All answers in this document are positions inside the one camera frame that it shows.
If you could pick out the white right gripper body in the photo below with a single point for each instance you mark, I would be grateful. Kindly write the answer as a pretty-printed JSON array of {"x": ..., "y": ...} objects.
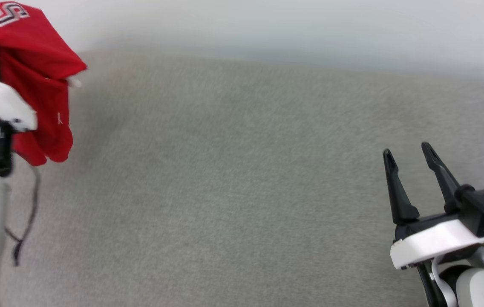
[{"x": 433, "y": 243}]

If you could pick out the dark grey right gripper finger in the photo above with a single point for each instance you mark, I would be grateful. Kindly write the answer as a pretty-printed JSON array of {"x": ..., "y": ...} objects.
[
  {"x": 444, "y": 183},
  {"x": 399, "y": 196}
]

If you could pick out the red white-trimmed jersey shirt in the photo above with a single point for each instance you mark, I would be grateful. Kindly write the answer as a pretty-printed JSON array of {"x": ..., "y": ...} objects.
[{"x": 33, "y": 51}]

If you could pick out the grey fabric sofa cushion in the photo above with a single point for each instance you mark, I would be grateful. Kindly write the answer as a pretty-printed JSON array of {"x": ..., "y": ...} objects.
[{"x": 233, "y": 179}]

